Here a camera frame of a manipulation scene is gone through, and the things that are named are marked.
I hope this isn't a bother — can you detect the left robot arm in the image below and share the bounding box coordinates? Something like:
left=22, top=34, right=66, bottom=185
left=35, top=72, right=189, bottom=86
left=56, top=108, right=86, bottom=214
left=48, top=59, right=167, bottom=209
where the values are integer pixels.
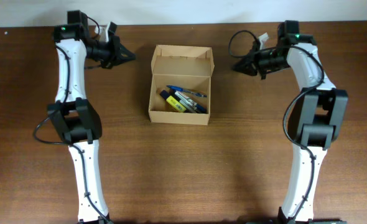
left=47, top=10, right=136, bottom=223

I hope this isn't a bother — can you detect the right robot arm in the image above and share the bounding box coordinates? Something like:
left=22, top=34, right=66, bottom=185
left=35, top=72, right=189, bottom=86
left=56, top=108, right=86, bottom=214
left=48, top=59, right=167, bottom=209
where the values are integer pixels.
left=232, top=20, right=348, bottom=223

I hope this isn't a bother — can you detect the blue whiteboard marker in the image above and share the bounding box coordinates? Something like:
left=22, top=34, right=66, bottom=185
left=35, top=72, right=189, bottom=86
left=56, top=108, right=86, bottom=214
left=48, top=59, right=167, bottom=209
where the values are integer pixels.
left=174, top=91, right=207, bottom=114

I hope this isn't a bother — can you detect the black whiteboard marker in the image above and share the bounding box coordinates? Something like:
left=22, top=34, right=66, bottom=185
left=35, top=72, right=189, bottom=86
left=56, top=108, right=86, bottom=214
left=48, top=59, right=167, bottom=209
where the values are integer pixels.
left=169, top=90, right=196, bottom=113

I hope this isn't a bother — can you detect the left black cable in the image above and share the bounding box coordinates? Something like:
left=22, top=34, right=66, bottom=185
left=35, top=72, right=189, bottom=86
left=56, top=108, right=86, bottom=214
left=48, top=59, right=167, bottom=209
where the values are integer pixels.
left=32, top=14, right=114, bottom=224

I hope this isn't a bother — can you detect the yellow highlighter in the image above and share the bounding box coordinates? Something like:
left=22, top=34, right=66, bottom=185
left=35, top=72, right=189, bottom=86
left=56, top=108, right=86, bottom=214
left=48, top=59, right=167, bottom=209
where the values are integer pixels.
left=159, top=90, right=187, bottom=113

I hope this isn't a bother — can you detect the blue pen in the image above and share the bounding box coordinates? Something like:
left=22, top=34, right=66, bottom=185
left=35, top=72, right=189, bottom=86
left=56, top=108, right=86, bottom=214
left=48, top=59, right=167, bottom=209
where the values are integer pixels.
left=166, top=85, right=207, bottom=98

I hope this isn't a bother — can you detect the cardboard box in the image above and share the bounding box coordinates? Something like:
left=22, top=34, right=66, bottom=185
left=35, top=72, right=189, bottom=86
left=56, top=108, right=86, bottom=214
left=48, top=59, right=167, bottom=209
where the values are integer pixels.
left=148, top=45, right=215, bottom=125

